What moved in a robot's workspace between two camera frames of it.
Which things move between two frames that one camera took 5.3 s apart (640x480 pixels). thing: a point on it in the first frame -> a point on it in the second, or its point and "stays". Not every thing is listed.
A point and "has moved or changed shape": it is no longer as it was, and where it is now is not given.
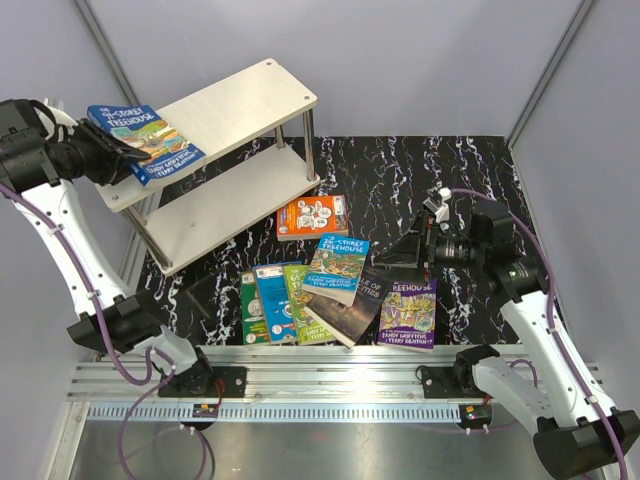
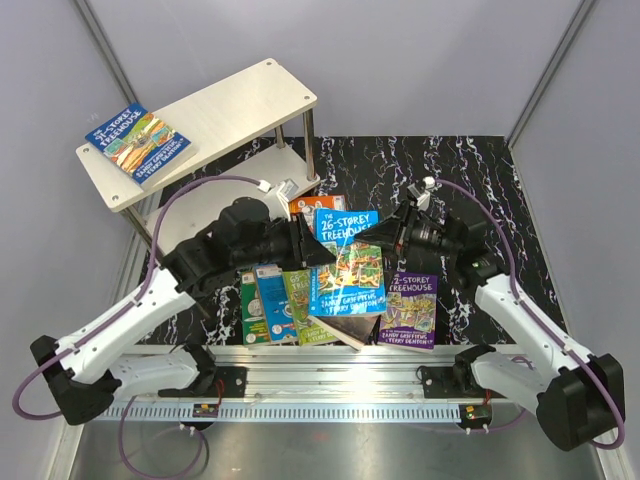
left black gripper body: (89, 157) -> (274, 246)
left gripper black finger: (123, 150) -> (306, 249)
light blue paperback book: (280, 318) stays
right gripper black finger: (408, 250) -> (390, 231)
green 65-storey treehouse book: (308, 331) stays
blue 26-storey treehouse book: (336, 268) has moved or changed shape
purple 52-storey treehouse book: (407, 315) stays
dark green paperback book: (254, 328) stays
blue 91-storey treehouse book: (142, 128) has moved or changed shape
